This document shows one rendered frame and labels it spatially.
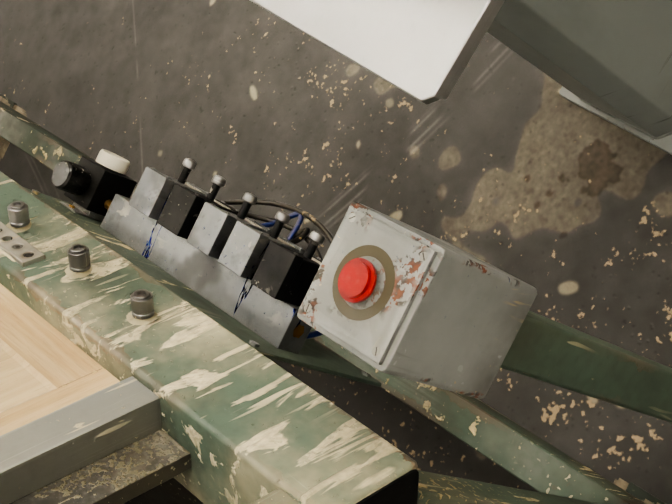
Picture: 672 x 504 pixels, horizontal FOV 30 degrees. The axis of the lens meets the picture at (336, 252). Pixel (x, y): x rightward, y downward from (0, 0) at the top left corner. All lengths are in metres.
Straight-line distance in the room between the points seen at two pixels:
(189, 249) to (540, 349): 0.47
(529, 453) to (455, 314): 0.76
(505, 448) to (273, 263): 0.60
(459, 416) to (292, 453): 0.76
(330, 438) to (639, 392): 0.46
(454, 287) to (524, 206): 1.06
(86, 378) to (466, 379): 0.42
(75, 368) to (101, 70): 1.70
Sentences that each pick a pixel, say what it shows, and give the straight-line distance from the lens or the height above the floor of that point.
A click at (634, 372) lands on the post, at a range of 1.50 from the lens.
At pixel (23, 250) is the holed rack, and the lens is 1.52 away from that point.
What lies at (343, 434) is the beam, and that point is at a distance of 1.21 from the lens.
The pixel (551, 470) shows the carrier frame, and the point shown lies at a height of 0.18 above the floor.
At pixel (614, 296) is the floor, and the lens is 2.03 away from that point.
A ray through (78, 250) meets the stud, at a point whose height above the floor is 0.88.
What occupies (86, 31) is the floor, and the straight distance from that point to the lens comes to 3.09.
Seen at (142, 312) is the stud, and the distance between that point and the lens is 1.37.
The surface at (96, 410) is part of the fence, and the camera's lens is 1.27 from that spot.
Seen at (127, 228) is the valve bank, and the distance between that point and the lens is 1.62.
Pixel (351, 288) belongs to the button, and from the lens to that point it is 1.09.
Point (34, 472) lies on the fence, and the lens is 1.24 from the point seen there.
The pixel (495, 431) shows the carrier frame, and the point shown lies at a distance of 1.88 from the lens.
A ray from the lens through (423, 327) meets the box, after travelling 1.09.
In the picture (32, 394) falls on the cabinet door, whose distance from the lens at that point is 1.35.
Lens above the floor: 1.79
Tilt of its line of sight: 49 degrees down
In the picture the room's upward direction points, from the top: 69 degrees counter-clockwise
